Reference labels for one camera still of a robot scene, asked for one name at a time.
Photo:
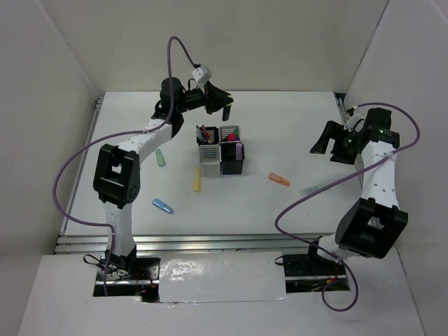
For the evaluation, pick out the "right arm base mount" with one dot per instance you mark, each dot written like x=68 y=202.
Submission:
x=305 y=271

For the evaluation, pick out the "pink black highlighter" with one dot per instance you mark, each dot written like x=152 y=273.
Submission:
x=231 y=137

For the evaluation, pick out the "white back-right pen holder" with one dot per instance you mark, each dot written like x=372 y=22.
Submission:
x=225 y=131

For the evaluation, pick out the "red gel pen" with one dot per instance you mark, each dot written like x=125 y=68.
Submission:
x=204 y=137

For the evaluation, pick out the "yellow pastel highlighter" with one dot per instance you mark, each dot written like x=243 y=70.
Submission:
x=197 y=180

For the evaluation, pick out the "yellow black highlighter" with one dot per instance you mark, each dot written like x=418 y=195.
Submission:
x=226 y=113

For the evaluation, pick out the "pink pastel highlighter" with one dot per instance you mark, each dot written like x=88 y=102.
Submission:
x=239 y=151

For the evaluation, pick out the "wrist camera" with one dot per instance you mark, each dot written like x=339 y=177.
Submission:
x=201 y=74
x=355 y=120

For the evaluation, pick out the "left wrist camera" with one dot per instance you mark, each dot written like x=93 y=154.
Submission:
x=201 y=74

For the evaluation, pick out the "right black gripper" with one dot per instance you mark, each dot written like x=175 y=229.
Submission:
x=334 y=130

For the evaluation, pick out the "green transparent correction tape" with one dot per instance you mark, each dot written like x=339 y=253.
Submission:
x=160 y=158

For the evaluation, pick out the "green pastel highlighter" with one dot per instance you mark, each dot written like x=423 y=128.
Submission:
x=311 y=189

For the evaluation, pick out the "aluminium rail frame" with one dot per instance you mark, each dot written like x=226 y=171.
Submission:
x=240 y=211

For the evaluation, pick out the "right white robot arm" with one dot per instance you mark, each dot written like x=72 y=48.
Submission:
x=373 y=224

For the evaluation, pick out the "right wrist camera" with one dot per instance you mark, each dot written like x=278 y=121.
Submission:
x=355 y=120

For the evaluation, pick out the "red ballpoint pen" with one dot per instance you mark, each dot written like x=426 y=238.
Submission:
x=206 y=134

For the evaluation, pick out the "orange transparent correction tape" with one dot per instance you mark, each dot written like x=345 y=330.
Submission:
x=279 y=179

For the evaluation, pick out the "white front-left pen holder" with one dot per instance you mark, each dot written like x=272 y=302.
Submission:
x=210 y=160

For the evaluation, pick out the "black back-left pen holder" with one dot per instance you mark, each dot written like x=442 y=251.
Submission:
x=214 y=134

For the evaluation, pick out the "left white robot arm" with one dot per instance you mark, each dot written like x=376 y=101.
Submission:
x=117 y=178

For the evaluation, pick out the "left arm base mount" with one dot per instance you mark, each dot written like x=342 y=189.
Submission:
x=142 y=280

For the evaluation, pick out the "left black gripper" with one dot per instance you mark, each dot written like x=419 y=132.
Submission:
x=217 y=99

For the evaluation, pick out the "black front-right pen holder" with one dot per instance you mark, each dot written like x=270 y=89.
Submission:
x=229 y=166

